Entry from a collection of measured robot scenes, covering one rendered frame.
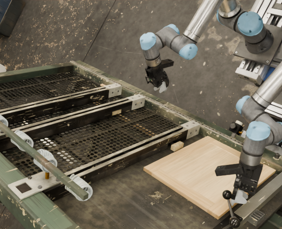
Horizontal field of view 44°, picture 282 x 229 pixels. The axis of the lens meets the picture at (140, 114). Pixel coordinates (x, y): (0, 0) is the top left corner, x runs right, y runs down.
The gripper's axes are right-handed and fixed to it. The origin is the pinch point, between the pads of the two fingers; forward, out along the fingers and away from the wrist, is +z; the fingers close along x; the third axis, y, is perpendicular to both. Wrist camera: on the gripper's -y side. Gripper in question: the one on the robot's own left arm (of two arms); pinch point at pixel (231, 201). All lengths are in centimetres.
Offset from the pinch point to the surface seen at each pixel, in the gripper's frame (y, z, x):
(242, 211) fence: 5.1, 7.9, 7.3
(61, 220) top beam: -51, 2, -41
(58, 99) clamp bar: -116, 3, 46
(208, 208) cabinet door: -8.2, 9.9, 3.8
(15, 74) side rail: -169, 6, 67
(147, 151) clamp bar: -47, 7, 27
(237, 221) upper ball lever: 4.0, -3.6, -15.1
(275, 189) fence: 16.9, 7.9, 32.7
